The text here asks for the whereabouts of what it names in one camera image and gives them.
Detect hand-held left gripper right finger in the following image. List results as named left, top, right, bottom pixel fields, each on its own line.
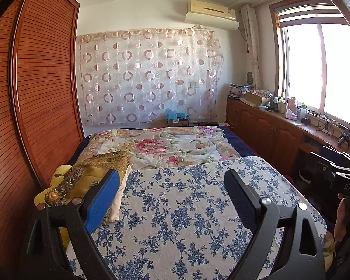
left=223, top=168, right=328, bottom=280

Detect cream air conditioner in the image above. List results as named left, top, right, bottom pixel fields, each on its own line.
left=187, top=0, right=236, bottom=17

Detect person's right hand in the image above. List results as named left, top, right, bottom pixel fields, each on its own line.
left=334, top=193, right=350, bottom=243

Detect tangled charger cables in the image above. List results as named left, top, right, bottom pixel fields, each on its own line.
left=315, top=115, right=339, bottom=135

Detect white tied window curtain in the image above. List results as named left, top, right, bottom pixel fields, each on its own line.
left=241, top=4, right=262, bottom=90

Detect small black tripod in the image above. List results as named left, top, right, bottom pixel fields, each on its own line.
left=338, top=128, right=350, bottom=147

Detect beige folded cloth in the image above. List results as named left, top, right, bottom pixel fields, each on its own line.
left=106, top=166, right=132, bottom=223

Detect gold patterned garment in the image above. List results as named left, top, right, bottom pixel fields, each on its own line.
left=45, top=152, right=132, bottom=226

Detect blue floral bed sheet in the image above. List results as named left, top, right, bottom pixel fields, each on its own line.
left=66, top=156, right=329, bottom=280

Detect cardboard box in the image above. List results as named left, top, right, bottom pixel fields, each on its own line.
left=245, top=90, right=273, bottom=106

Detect blue tissue box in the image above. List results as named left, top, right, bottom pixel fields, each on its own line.
left=166, top=108, right=191, bottom=128

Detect wooden framed window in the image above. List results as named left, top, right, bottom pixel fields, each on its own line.
left=270, top=0, right=350, bottom=129

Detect white rimmed trash bin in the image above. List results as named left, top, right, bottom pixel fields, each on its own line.
left=298, top=168, right=313, bottom=185

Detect wooden cabinet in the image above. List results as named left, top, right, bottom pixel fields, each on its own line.
left=226, top=97, right=350, bottom=176

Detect yellow plush toy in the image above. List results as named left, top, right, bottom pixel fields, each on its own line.
left=33, top=165, right=76, bottom=248

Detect wooden slatted wardrobe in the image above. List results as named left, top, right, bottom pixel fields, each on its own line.
left=0, top=0, right=86, bottom=258

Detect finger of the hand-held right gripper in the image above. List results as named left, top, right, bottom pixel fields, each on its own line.
left=311, top=151, right=350, bottom=179
left=322, top=145, right=350, bottom=168

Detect pink floral blanket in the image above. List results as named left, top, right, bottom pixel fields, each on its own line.
left=84, top=125, right=242, bottom=172

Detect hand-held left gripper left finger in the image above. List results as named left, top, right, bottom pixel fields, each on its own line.
left=22, top=169, right=119, bottom=280

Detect navy blue bed sheet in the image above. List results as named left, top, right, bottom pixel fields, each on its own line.
left=221, top=125, right=252, bottom=160

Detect pile of papers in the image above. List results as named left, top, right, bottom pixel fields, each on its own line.
left=229, top=83, right=253, bottom=99

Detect circle patterned sheer curtain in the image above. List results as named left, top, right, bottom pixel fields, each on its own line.
left=76, top=26, right=224, bottom=126

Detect white air deflector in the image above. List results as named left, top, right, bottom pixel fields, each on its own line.
left=184, top=12, right=240, bottom=31

